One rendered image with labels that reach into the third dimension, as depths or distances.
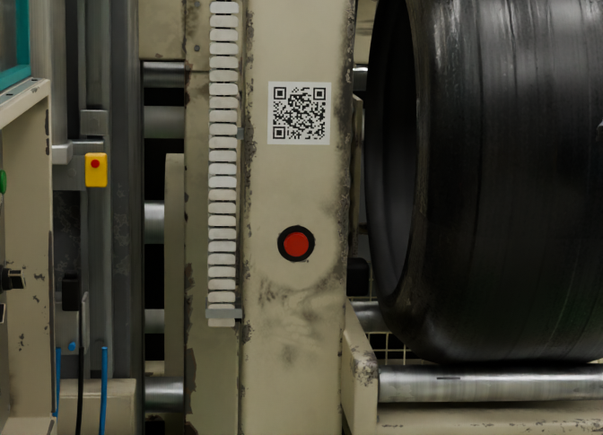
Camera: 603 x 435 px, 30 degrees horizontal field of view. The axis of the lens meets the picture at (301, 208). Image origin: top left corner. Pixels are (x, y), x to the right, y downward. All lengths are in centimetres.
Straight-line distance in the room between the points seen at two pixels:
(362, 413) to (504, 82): 42
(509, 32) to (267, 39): 29
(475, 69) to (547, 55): 8
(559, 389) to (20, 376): 63
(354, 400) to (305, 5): 46
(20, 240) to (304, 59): 39
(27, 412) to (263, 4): 53
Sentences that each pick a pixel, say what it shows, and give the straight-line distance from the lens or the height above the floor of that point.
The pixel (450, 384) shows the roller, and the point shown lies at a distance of 137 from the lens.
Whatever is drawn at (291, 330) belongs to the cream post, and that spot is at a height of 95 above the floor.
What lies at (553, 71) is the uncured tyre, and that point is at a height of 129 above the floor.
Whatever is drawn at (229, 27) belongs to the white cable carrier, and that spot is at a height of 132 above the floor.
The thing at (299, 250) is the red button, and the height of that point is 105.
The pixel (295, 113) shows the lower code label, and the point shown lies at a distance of 135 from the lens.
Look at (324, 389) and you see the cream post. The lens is 143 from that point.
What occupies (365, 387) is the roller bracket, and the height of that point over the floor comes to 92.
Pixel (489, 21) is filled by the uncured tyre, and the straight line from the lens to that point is 122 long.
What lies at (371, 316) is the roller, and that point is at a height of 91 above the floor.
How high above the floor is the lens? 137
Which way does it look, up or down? 11 degrees down
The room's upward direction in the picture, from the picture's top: 1 degrees clockwise
